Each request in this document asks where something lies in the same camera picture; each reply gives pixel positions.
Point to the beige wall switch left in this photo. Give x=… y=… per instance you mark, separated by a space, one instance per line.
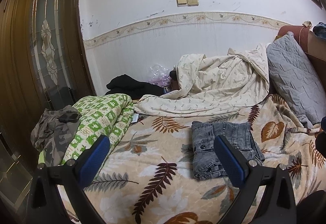
x=181 y=3

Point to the blue denim garment on headboard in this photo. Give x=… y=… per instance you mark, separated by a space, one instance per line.
x=319 y=30

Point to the cream patterned duvet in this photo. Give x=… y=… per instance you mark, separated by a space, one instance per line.
x=213 y=85

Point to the purple plastic bag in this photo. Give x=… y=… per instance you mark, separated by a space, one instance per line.
x=159 y=75

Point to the beige wall switch right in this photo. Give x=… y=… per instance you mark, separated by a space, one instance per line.
x=192 y=3

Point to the wooden glass door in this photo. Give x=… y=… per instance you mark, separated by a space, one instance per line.
x=43 y=66

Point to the camouflage garment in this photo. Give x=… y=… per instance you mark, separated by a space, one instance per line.
x=53 y=133

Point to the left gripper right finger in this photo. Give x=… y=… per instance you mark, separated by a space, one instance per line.
x=277 y=204

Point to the grey denim pants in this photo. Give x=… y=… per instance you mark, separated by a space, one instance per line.
x=206 y=164

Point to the green white rolled quilt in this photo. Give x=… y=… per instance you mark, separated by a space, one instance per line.
x=109 y=115

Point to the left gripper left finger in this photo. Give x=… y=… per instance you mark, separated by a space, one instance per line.
x=44 y=201

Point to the leaf pattern bed blanket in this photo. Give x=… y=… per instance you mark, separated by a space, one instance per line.
x=148 y=178

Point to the brown headboard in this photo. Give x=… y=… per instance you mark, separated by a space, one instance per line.
x=312 y=46

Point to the black garment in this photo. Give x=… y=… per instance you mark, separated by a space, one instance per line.
x=126 y=85

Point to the grey quilted pillow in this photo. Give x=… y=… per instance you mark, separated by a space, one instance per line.
x=295 y=80

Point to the beige wall switch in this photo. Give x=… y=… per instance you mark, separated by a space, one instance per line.
x=192 y=3
x=181 y=3

